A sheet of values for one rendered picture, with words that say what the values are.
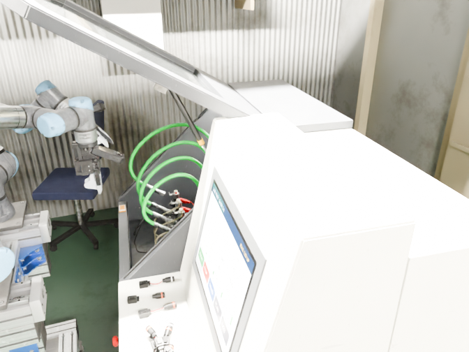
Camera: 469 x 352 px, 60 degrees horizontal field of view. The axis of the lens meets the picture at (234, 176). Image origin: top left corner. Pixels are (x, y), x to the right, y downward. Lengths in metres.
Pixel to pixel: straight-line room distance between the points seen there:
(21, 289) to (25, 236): 0.40
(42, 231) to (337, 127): 1.31
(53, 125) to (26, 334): 0.72
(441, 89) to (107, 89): 2.62
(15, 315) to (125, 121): 2.47
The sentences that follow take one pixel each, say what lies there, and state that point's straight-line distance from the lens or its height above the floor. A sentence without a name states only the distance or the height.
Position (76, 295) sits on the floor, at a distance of 3.10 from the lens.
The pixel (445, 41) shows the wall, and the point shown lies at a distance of 3.33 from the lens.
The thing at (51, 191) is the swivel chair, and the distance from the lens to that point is 3.36.
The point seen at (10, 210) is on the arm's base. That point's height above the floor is 1.07.
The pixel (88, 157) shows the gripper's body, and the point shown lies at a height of 1.37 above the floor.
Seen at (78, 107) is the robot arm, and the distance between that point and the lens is 1.46.
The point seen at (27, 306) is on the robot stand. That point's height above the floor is 0.98.
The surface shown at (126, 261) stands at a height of 0.95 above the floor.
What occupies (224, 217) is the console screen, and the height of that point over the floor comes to 1.38.
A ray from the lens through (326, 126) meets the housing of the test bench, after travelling 1.44.
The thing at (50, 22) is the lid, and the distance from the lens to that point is 1.21.
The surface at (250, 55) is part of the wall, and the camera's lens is 3.92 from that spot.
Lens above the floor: 1.93
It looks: 25 degrees down
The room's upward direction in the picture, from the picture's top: straight up
